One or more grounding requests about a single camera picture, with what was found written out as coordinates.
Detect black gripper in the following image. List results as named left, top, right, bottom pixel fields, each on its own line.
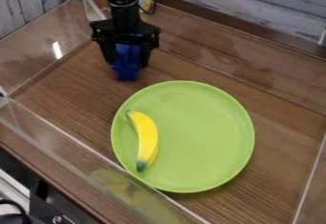
left=90, top=19, right=161, bottom=68

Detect blue star-shaped block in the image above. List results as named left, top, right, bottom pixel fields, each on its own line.
left=113, top=44, right=142, bottom=80

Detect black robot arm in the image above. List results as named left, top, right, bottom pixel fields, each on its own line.
left=90, top=0, right=161, bottom=68

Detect green plate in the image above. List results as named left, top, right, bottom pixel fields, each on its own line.
left=111, top=80, right=256, bottom=193

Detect yellow toy banana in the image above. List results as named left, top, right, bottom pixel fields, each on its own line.
left=126, top=111, right=160, bottom=173

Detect clear acrylic tray walls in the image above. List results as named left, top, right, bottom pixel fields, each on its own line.
left=0, top=0, right=326, bottom=224

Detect black metal bracket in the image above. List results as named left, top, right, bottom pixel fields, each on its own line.
left=26, top=177, right=99, bottom=224

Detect black cable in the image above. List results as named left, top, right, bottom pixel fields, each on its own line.
left=0, top=198, right=37, bottom=224

